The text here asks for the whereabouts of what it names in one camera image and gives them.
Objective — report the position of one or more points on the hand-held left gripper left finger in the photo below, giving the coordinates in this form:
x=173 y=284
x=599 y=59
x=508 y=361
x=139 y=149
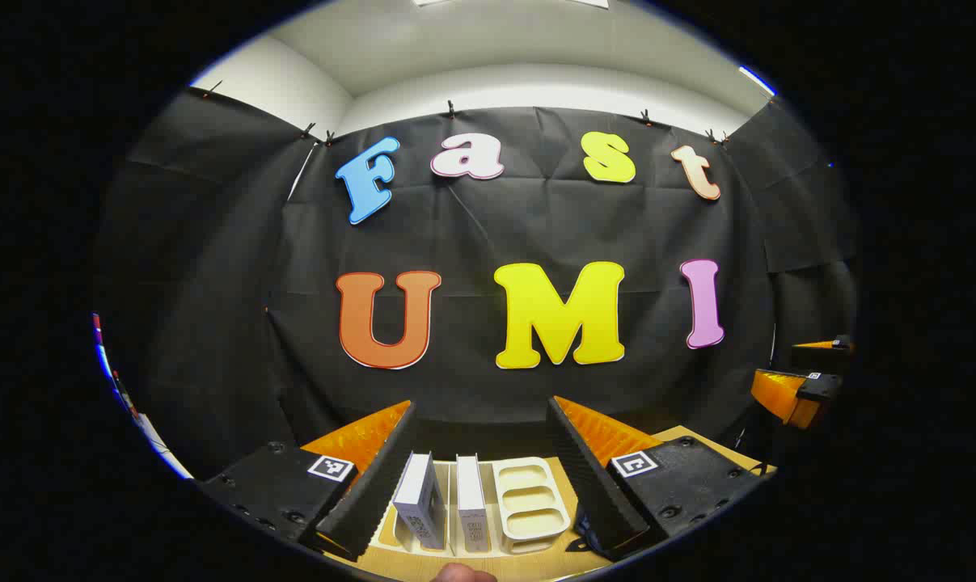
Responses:
x=374 y=493

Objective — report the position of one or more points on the white patterned cover book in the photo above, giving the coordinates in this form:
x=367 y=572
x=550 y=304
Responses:
x=471 y=493

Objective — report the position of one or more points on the row of black cloth clips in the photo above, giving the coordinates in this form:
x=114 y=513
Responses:
x=450 y=107

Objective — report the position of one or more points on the black backdrop cloth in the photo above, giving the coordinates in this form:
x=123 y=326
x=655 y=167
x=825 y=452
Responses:
x=488 y=226

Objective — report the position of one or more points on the white plastic bookshelf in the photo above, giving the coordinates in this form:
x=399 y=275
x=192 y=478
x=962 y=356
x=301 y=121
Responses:
x=528 y=501

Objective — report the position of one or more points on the colourful screen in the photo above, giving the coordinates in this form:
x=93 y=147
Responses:
x=109 y=364

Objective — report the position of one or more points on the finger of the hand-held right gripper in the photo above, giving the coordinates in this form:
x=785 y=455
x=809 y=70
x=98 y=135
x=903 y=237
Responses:
x=783 y=396
x=819 y=352

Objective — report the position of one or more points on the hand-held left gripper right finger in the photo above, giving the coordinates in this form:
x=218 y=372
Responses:
x=593 y=493

